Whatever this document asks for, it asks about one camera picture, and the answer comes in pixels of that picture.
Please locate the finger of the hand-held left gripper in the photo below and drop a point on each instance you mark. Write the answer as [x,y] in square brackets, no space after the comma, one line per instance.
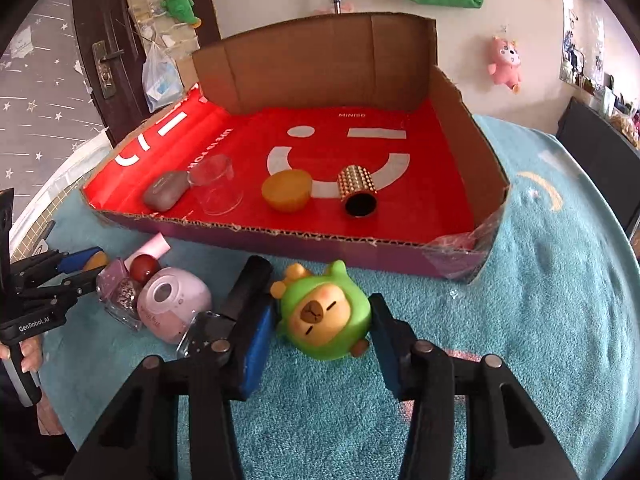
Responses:
[70,290]
[75,260]

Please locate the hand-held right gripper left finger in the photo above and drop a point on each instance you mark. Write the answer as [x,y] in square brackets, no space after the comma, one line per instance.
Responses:
[255,355]

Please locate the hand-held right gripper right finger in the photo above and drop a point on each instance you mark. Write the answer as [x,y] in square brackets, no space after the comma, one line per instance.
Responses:
[392,375]

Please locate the glitter nail polish bottle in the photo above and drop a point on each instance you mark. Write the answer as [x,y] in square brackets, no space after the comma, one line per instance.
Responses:
[125,300]

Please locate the black nail polish bottle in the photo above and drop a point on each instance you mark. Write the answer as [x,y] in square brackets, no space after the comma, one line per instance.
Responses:
[245,285]

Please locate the pink nail polish bottle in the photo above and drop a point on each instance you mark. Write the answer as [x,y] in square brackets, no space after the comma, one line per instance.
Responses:
[150,247]

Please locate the green capybara toy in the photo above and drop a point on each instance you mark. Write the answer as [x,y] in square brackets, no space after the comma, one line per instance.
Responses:
[320,310]

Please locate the pink oval case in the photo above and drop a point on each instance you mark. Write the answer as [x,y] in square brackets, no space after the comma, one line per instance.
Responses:
[170,310]

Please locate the grey eyeshadow case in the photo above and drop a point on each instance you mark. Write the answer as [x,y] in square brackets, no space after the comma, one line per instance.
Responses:
[165,192]

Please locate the clear plastic cup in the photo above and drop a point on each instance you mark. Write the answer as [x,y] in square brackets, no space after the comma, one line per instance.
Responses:
[215,195]

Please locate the orange round soap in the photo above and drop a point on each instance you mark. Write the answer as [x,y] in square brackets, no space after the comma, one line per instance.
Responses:
[285,192]

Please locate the gold studded cylinder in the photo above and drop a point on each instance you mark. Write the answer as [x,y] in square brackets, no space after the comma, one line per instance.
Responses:
[355,185]

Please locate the cardboard box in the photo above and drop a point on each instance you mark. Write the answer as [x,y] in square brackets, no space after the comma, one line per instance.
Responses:
[320,60]

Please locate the person's left hand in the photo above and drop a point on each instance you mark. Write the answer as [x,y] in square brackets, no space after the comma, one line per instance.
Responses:
[35,357]

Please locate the teal star blanket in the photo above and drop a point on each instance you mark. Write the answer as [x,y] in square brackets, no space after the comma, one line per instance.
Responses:
[525,310]

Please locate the translucent plastic bag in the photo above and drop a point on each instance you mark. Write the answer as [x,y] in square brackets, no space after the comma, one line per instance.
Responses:
[160,80]

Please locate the dark brown door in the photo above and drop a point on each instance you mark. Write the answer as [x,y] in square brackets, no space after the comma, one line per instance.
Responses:
[95,10]

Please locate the green plush toy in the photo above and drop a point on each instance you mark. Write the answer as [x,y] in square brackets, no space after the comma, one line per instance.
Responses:
[180,5]

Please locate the dark dresser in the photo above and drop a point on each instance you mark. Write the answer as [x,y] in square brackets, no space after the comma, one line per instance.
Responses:
[590,145]

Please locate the pink plush toy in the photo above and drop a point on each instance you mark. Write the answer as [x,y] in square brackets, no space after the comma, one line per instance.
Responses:
[505,60]

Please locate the wall mirror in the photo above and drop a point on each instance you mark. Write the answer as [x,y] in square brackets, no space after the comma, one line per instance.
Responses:
[582,35]

